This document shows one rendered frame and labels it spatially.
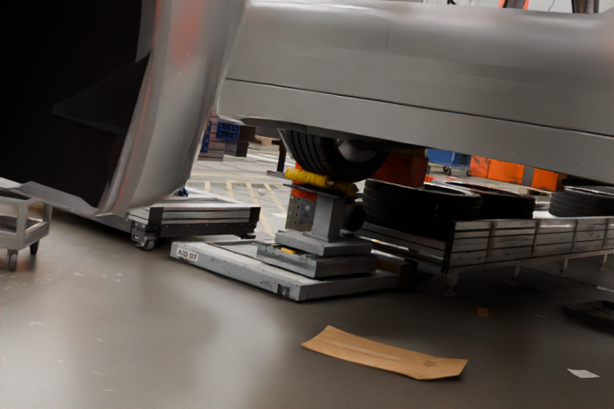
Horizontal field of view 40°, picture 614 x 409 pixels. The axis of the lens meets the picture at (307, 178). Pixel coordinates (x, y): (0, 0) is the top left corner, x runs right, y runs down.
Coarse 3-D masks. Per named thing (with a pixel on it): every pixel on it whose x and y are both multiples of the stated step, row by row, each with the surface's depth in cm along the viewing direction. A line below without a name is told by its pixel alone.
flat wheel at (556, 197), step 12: (552, 192) 704; (564, 192) 675; (576, 192) 667; (588, 192) 714; (600, 192) 712; (552, 204) 688; (564, 204) 674; (576, 204) 666; (588, 204) 661; (600, 204) 658; (612, 204) 659; (564, 216) 673; (576, 216) 666; (588, 216) 662
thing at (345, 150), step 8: (336, 144) 387; (344, 144) 427; (344, 152) 421; (352, 152) 420; (360, 152) 418; (368, 152) 416; (376, 152) 414; (344, 160) 394; (352, 160) 411; (360, 160) 411; (368, 160) 410
